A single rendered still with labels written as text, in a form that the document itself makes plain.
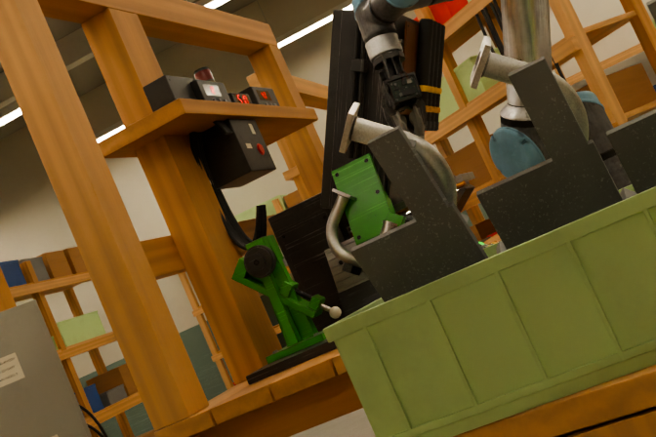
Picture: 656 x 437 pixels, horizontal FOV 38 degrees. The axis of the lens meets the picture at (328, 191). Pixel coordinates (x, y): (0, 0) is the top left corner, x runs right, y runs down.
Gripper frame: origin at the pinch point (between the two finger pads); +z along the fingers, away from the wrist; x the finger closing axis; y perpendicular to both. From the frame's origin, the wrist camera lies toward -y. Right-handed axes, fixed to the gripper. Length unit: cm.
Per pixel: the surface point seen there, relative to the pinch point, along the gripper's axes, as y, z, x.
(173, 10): -54, -70, -43
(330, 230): -37.9, 5.8, -21.2
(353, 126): 87, 15, -22
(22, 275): -575, -125, -237
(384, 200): -35.3, 3.0, -6.2
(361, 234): -38.0, 9.1, -14.0
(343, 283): -43, 19, -22
